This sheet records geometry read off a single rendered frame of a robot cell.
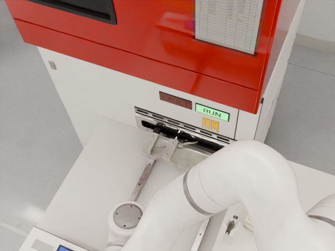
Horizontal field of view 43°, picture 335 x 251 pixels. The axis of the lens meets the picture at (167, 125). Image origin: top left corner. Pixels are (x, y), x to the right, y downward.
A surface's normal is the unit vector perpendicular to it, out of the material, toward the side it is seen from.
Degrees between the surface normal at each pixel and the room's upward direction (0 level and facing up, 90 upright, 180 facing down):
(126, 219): 12
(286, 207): 43
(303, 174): 0
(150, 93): 90
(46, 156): 0
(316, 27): 90
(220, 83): 90
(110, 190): 0
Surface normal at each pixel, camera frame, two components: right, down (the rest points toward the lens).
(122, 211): 0.00, -0.70
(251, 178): -0.60, -0.15
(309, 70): -0.05, -0.54
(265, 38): -0.40, 0.79
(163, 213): -0.68, 0.21
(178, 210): -0.54, 0.43
